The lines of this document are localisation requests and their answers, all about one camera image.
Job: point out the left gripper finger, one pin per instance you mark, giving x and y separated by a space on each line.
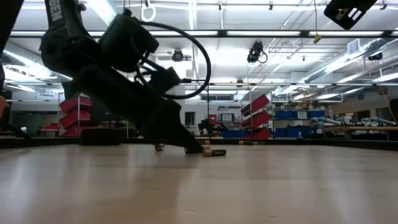
158 138
177 130

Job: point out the small stray battery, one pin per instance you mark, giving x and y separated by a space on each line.
248 142
205 142

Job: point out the black background robot arm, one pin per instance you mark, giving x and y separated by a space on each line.
209 124

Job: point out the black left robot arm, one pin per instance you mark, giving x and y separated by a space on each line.
68 46

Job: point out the white air vent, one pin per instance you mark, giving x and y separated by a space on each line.
354 46

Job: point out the red storage bin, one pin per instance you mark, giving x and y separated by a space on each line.
261 133
71 132
256 104
259 119
74 105
74 119

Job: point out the black ceiling speaker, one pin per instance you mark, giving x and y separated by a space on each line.
375 56

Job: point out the wide blue storage bin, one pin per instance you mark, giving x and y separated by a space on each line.
233 134

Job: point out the black overhead beam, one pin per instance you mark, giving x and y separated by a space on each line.
264 33

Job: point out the thin black crossbar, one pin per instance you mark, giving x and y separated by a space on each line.
280 84

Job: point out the grey material roll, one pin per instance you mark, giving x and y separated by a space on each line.
377 120
325 120

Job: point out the blue storage bin row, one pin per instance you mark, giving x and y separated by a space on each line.
289 132

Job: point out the wooden workbench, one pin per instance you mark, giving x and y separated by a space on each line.
357 128

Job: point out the silver ventilation duct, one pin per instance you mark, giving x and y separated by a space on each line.
335 63
18 59
102 12

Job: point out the black round ceiling camera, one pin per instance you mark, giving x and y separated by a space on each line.
177 55

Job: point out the black aluminium table frame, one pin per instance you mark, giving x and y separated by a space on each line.
311 142

